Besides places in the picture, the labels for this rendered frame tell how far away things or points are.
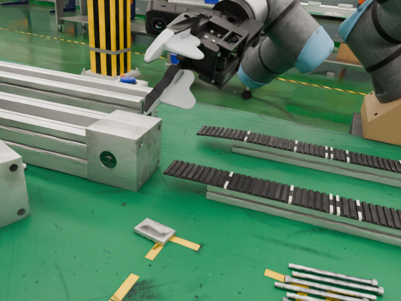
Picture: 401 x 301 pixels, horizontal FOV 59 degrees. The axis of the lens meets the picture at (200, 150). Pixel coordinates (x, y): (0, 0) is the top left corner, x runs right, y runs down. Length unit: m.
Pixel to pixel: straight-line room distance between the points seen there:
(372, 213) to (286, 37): 0.31
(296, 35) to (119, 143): 0.34
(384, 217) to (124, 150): 0.40
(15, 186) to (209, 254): 0.27
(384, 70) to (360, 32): 0.11
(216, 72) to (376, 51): 0.54
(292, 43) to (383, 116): 0.38
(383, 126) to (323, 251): 0.49
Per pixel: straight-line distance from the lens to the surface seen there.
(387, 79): 0.98
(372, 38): 0.94
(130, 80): 0.94
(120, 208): 0.56
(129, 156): 0.57
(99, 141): 0.58
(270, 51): 0.69
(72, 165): 0.64
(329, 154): 0.74
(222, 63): 0.49
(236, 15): 0.58
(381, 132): 0.96
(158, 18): 0.55
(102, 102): 0.81
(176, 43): 0.45
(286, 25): 0.64
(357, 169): 0.75
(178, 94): 0.51
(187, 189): 0.60
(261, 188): 0.57
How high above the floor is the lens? 1.11
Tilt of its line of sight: 26 degrees down
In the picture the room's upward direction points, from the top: 5 degrees clockwise
